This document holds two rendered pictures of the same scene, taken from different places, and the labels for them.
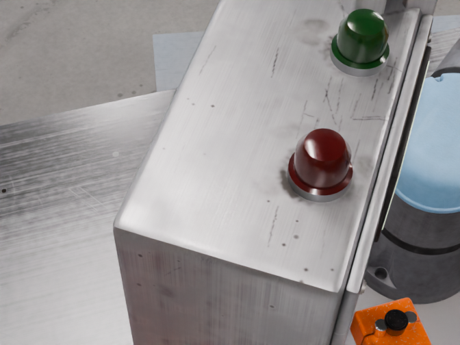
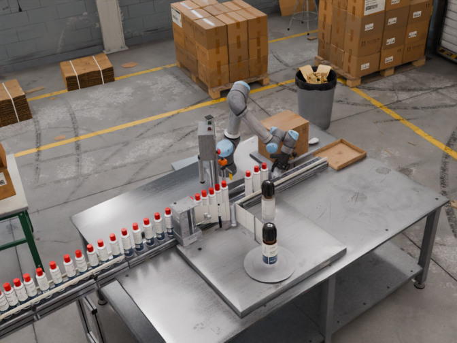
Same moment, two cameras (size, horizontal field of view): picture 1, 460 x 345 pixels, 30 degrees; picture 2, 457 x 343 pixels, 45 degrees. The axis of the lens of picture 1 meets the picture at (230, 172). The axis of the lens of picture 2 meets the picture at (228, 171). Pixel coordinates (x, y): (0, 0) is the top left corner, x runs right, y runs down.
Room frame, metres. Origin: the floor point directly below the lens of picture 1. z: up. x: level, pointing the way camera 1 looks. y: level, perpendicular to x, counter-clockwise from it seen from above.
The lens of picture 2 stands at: (-2.64, 0.64, 3.20)
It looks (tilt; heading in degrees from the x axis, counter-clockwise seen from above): 35 degrees down; 345
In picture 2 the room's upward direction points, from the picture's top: 4 degrees counter-clockwise
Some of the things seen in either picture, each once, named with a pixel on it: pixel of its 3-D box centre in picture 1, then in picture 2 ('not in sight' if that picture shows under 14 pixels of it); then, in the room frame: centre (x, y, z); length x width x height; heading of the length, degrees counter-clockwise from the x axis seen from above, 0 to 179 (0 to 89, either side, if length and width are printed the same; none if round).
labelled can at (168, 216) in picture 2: not in sight; (169, 221); (0.04, 0.31, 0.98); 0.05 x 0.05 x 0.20
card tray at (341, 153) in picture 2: not in sight; (339, 154); (0.50, -1.10, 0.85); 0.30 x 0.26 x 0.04; 108
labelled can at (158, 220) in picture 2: not in sight; (158, 226); (0.02, 0.38, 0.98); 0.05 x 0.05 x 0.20
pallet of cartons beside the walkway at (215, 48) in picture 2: not in sight; (219, 43); (3.95, -1.16, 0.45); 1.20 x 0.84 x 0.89; 9
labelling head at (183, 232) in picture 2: not in sight; (185, 220); (-0.03, 0.22, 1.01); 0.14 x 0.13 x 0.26; 108
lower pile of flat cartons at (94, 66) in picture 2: not in sight; (86, 71); (4.58, 0.54, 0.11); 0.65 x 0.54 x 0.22; 95
